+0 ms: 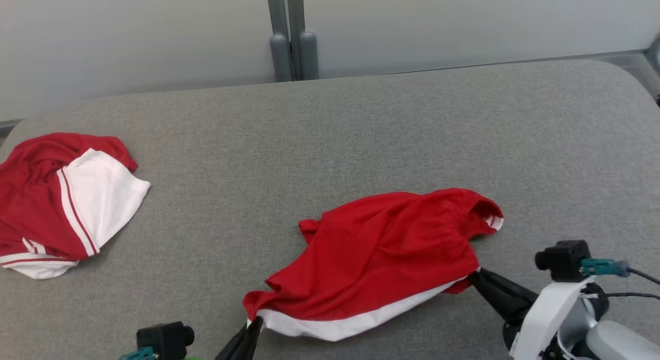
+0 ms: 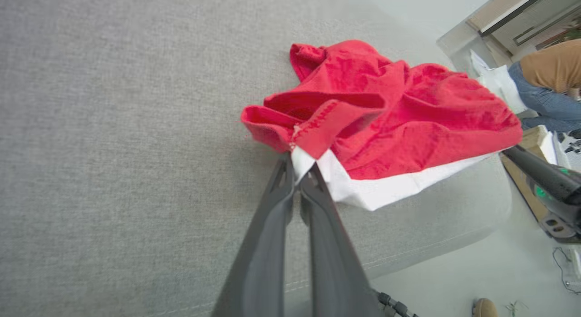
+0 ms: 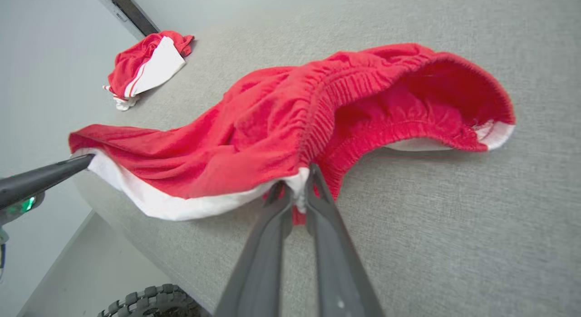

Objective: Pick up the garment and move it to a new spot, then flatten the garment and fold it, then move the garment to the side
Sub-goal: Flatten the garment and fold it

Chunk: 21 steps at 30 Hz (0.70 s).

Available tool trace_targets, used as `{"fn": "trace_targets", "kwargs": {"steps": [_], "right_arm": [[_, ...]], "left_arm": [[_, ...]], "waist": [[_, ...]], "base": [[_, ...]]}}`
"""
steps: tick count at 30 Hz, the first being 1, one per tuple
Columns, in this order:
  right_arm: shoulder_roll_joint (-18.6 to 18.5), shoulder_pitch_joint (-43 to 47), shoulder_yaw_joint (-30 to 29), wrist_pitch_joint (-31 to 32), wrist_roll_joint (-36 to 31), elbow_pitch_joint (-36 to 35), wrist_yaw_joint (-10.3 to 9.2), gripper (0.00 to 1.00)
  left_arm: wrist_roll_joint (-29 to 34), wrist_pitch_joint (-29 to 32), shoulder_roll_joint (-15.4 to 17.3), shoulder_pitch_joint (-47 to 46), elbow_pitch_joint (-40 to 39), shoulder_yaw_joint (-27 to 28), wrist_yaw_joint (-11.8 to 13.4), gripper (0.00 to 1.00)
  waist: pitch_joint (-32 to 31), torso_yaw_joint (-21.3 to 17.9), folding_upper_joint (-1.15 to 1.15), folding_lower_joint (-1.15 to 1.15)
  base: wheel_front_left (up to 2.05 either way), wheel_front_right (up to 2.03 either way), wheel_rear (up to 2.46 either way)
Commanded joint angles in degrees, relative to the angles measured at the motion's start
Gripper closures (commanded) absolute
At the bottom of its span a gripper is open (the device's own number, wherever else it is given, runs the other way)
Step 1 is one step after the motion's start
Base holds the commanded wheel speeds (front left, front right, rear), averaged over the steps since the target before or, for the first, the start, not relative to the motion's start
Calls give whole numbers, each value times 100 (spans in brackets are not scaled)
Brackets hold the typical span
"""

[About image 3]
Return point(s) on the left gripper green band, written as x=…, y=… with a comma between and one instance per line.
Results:
x=18, y=210

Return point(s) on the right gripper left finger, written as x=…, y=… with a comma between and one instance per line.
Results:
x=258, y=280

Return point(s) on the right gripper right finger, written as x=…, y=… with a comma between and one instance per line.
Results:
x=340, y=280

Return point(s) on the red white number jersey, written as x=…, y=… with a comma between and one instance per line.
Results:
x=131, y=62

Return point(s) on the red shorts white trim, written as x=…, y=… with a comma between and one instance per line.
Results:
x=272, y=126

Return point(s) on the grey fabric sofa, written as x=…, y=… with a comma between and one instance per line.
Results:
x=454, y=240

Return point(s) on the black knobby rubber tyre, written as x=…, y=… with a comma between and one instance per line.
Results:
x=136, y=301

